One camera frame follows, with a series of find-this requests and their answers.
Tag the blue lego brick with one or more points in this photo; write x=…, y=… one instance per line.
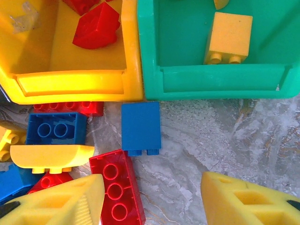
x=140, y=126
x=14, y=182
x=56, y=130

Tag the curved red lego brick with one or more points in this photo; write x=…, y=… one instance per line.
x=98, y=28

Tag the long red lego brick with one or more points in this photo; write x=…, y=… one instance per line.
x=117, y=187

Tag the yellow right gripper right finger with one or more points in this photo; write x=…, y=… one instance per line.
x=246, y=204

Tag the green plastic bin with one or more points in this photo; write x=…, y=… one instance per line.
x=211, y=82

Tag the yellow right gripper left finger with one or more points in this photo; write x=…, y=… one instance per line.
x=47, y=206

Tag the curved yellow lego brick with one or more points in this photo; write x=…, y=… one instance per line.
x=47, y=155
x=220, y=3

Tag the yellow plastic bin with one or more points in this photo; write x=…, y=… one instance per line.
x=70, y=82

